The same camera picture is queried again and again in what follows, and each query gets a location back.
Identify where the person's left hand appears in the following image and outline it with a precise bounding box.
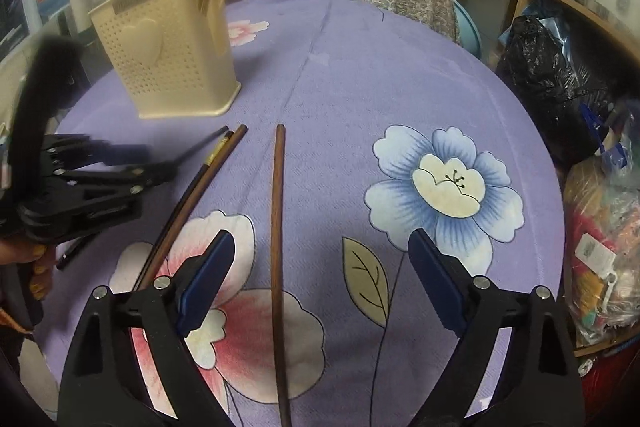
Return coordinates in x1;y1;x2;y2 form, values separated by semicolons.
0;241;55;302

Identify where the blue chair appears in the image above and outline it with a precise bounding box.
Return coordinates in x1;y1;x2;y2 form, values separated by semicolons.
452;1;484;58

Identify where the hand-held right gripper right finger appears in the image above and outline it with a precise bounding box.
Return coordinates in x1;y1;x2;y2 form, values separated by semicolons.
407;228;585;427

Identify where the plain black chopstick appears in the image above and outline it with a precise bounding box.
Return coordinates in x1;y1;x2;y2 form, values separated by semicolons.
55;125;230;271

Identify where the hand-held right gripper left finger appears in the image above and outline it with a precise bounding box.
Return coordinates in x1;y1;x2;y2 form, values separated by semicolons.
59;229;236;427

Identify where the black plastic bag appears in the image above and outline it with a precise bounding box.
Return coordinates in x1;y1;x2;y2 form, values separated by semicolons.
499;14;615;164

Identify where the brown wooden chopstick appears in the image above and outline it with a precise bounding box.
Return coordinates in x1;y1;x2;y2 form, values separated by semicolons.
269;123;295;427
134;123;249;294

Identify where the cream perforated utensil basket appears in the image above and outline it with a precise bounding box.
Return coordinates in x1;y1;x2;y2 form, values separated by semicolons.
88;0;242;120

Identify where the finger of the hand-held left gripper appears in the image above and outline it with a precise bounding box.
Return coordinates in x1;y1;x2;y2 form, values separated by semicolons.
42;133;153;172
27;159;177;242

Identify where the colourful plastic bag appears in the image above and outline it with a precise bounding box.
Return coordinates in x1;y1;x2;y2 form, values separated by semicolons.
561;97;640;350

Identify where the black chopstick gold band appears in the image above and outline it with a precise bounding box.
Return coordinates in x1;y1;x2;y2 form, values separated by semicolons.
134;130;236;290

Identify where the purple floral tablecloth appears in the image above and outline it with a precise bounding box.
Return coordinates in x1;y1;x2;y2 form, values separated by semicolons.
35;0;568;427

